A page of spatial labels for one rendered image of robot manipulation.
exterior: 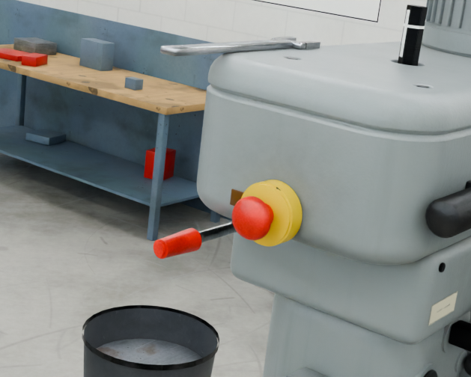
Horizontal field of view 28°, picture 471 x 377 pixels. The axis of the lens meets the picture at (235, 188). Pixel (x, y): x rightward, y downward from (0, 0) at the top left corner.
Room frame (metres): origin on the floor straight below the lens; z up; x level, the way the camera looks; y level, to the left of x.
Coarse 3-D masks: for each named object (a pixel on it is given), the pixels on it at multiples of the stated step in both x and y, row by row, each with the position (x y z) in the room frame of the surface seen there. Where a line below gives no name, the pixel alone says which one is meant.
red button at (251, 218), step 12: (240, 204) 0.81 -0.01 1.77; (252, 204) 0.80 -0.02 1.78; (264, 204) 0.80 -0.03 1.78; (240, 216) 0.80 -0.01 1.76; (252, 216) 0.79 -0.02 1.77; (264, 216) 0.79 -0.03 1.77; (240, 228) 0.80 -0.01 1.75; (252, 228) 0.79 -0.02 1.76; (264, 228) 0.79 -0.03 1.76; (252, 240) 0.80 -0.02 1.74
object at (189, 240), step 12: (192, 228) 0.90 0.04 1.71; (216, 228) 0.93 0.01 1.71; (228, 228) 0.94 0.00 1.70; (168, 240) 0.87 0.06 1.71; (180, 240) 0.88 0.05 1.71; (192, 240) 0.89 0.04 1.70; (204, 240) 0.91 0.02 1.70; (156, 252) 0.86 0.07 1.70; (168, 252) 0.86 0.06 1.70; (180, 252) 0.87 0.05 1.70
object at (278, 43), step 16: (160, 48) 0.86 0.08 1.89; (176, 48) 0.86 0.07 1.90; (192, 48) 0.87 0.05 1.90; (208, 48) 0.89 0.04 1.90; (224, 48) 0.91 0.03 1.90; (240, 48) 0.94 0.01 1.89; (256, 48) 0.96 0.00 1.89; (272, 48) 0.99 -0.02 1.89; (288, 48) 1.02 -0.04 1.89; (304, 48) 1.02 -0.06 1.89
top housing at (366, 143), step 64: (256, 64) 0.88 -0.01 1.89; (320, 64) 0.92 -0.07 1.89; (384, 64) 0.98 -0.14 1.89; (448, 64) 1.04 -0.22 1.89; (256, 128) 0.86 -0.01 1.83; (320, 128) 0.82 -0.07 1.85; (384, 128) 0.79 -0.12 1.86; (448, 128) 0.81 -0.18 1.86; (320, 192) 0.81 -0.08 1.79; (384, 192) 0.79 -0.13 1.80; (448, 192) 0.83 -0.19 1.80; (384, 256) 0.79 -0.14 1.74
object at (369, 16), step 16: (256, 0) 6.31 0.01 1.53; (272, 0) 6.23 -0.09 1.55; (288, 0) 6.16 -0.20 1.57; (304, 0) 6.09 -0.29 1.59; (320, 0) 6.02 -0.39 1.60; (336, 0) 5.95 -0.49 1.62; (352, 0) 5.89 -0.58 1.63; (368, 0) 5.82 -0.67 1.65; (352, 16) 5.88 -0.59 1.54; (368, 16) 5.81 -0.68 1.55
